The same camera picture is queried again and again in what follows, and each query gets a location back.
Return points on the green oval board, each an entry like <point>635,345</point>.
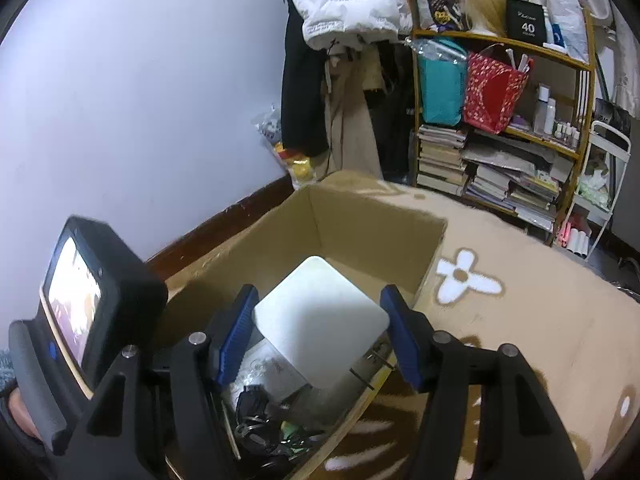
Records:
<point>292,435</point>

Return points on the white rolling cart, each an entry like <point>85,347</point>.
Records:
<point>597,190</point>

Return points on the wooden bookshelf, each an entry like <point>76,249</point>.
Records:
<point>575,111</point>

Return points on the brown cardboard box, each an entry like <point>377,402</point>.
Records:
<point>371,243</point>

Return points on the teal bag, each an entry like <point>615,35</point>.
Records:
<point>443,66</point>

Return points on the stack of books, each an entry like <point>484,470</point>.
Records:
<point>508,173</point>

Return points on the blonde wig head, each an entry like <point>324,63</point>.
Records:
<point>487,17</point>

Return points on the white square charger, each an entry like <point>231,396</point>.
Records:
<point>263,365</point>
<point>320,322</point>

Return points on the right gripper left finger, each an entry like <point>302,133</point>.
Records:
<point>144,406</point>

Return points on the snack bag on floor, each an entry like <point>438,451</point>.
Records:
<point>295,163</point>

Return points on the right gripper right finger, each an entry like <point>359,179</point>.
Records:
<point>490,400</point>

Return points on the white puffer jacket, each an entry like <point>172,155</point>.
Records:
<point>352,23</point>

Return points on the black hanging coat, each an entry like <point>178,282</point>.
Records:
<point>302,106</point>

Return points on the black box marked 40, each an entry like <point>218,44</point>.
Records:
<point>525,22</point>

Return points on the person's left hand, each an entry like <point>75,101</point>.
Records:
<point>21,416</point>

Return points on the black car key bunch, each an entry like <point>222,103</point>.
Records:
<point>258,423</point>

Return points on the beige patterned plush blanket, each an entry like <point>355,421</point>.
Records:
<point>580,334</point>

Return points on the red patterned gift bag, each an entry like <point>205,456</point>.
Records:
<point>493,87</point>

